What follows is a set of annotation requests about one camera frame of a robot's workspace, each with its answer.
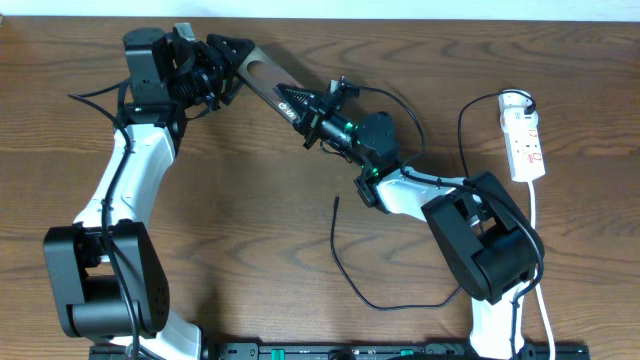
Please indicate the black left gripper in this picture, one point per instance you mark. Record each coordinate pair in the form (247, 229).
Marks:
(227, 85)

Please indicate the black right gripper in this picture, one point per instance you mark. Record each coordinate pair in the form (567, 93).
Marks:
(316, 111)

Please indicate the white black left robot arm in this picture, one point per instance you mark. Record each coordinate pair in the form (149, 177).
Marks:
(107, 280)

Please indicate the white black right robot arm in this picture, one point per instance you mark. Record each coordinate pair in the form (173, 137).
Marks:
(491, 249)

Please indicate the white charger adapter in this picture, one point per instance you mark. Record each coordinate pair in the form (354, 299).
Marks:
(515, 119)

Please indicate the white power strip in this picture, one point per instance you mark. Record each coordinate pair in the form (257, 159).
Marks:
(524, 152)

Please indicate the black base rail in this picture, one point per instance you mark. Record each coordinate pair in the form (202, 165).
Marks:
(451, 350)

